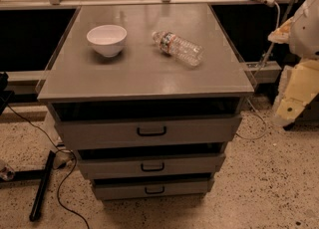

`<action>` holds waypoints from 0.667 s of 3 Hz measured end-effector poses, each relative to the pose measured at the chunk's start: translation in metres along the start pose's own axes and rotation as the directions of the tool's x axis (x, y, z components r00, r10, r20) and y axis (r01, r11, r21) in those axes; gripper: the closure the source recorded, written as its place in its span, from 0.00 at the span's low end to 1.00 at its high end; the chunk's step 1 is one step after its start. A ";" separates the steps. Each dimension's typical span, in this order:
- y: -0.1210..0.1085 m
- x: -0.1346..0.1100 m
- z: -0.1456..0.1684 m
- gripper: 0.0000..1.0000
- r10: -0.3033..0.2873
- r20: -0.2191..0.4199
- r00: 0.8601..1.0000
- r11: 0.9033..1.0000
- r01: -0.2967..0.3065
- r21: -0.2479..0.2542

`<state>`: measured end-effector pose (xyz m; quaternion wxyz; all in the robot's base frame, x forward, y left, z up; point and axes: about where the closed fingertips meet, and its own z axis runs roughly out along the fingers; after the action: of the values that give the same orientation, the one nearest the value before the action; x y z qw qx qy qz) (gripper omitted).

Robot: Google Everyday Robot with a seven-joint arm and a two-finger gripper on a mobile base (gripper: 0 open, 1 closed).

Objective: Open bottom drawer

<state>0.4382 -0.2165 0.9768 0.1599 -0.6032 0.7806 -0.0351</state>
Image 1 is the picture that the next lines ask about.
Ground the clear plastic water bottle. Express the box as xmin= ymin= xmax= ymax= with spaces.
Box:
xmin=152 ymin=31 xmax=204 ymax=68

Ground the black floor cable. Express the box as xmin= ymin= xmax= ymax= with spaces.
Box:
xmin=6 ymin=104 xmax=91 ymax=229

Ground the grey drawer cabinet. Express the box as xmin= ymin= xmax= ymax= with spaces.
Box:
xmin=38 ymin=4 xmax=253 ymax=187

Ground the black metal floor bar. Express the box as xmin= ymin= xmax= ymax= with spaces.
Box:
xmin=29 ymin=151 xmax=56 ymax=222

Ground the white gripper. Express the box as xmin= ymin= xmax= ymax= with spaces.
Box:
xmin=268 ymin=18 xmax=319 ymax=126

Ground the black device at left edge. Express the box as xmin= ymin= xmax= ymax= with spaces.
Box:
xmin=0 ymin=73 xmax=15 ymax=115

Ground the grey top drawer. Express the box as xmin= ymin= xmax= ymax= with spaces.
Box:
xmin=55 ymin=115 xmax=241 ymax=150

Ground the grey drawer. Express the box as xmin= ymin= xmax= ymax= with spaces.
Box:
xmin=93 ymin=176 xmax=213 ymax=200
xmin=55 ymin=115 xmax=241 ymax=150
xmin=78 ymin=153 xmax=225 ymax=179

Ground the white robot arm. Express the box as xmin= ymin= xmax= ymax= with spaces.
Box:
xmin=268 ymin=0 xmax=319 ymax=126

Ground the thin grey floor cable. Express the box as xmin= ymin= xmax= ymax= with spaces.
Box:
xmin=234 ymin=99 xmax=269 ymax=141

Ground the white ceramic bowl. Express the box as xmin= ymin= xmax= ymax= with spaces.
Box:
xmin=87 ymin=25 xmax=127 ymax=58

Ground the grey middle drawer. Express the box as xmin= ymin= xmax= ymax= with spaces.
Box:
xmin=78 ymin=153 xmax=225 ymax=179

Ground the grey bottom drawer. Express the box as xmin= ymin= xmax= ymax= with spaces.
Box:
xmin=93 ymin=176 xmax=213 ymax=200

